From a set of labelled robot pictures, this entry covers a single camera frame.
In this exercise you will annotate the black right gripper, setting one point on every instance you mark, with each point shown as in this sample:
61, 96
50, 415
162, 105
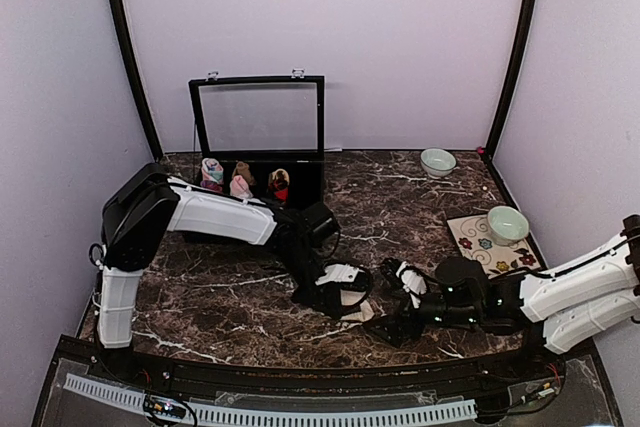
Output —
393, 322

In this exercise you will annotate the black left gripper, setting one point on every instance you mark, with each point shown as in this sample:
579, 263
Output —
328, 294

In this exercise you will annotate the white brown striped sock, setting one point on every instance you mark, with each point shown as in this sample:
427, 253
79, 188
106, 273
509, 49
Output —
363, 313

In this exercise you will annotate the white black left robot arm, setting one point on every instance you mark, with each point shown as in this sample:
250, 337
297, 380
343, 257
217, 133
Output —
152, 203

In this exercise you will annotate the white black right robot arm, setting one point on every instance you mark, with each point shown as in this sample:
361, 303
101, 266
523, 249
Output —
561, 306

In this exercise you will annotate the floral patterned coaster tile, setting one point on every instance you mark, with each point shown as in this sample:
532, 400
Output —
472, 236

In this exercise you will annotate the white cup on coaster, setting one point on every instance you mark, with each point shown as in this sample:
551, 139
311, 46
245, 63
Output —
507, 225

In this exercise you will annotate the magenta rolled sock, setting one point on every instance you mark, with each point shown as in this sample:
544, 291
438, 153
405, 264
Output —
212, 186

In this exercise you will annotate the pale green ceramic bowl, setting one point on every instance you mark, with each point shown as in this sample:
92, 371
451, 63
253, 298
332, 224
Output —
437, 163

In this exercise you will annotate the black glass-lid sock box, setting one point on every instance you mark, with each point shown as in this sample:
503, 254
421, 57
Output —
269, 122

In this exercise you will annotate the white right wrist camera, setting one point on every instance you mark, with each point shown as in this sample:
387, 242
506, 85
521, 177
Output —
403, 277

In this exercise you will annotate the black table edge rail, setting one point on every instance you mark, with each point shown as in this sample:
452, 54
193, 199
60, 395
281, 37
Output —
344, 361

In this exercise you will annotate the black right frame post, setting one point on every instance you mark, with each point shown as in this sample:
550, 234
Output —
517, 54

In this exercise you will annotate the black frame post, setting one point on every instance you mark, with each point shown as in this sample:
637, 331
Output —
128, 56
517, 54

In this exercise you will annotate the black left frame post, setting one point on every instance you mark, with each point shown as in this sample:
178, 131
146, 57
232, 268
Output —
128, 56

